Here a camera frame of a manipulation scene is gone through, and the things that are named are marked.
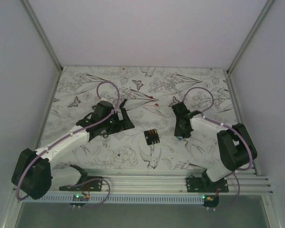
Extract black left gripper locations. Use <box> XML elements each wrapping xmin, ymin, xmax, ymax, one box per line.
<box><xmin>102</xmin><ymin>108</ymin><xmax>134</xmax><ymax>135</ymax></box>

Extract black fuse box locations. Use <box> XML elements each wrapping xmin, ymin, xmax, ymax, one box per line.
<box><xmin>144</xmin><ymin>129</ymin><xmax>160</xmax><ymax>145</ymax></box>

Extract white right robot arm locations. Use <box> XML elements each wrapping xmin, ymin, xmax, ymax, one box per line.
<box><xmin>171</xmin><ymin>102</ymin><xmax>257</xmax><ymax>192</ymax></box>

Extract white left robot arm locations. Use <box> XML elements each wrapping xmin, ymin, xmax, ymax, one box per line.
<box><xmin>11</xmin><ymin>101</ymin><xmax>134</xmax><ymax>200</ymax></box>

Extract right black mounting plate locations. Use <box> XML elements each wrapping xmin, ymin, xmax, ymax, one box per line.
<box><xmin>185</xmin><ymin>175</ymin><xmax>229</xmax><ymax>193</ymax></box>

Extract black mounting plate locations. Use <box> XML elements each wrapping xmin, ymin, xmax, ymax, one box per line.
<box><xmin>59</xmin><ymin>176</ymin><xmax>103</xmax><ymax>192</ymax></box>
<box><xmin>185</xmin><ymin>175</ymin><xmax>229</xmax><ymax>193</ymax></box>

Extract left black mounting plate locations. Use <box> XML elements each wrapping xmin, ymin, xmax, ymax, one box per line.
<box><xmin>59</xmin><ymin>176</ymin><xmax>103</xmax><ymax>192</ymax></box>

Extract right controller board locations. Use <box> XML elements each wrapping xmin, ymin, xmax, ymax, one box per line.
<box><xmin>202</xmin><ymin>195</ymin><xmax>219</xmax><ymax>211</ymax></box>

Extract controller board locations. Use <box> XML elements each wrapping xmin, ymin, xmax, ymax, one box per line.
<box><xmin>70</xmin><ymin>194</ymin><xmax>89</xmax><ymax>209</ymax></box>
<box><xmin>202</xmin><ymin>195</ymin><xmax>219</xmax><ymax>211</ymax></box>

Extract left controller board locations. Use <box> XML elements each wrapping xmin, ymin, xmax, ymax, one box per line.
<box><xmin>70</xmin><ymin>194</ymin><xmax>89</xmax><ymax>209</ymax></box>

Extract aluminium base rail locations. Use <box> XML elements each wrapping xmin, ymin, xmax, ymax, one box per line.
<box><xmin>13</xmin><ymin>172</ymin><xmax>275</xmax><ymax>196</ymax></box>

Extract white slotted cable duct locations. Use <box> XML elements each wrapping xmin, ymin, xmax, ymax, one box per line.
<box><xmin>24</xmin><ymin>193</ymin><xmax>203</xmax><ymax>205</ymax></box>

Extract aluminium frame post left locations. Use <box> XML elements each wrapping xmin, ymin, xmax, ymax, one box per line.
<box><xmin>20</xmin><ymin>0</ymin><xmax>63</xmax><ymax>72</ymax></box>

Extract aluminium frame post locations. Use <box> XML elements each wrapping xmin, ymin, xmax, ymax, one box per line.
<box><xmin>20</xmin><ymin>0</ymin><xmax>63</xmax><ymax>72</ymax></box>
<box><xmin>227</xmin><ymin>0</ymin><xmax>275</xmax><ymax>75</ymax></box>

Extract aluminium frame post right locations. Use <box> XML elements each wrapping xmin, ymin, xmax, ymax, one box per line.
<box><xmin>227</xmin><ymin>0</ymin><xmax>275</xmax><ymax>75</ymax></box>

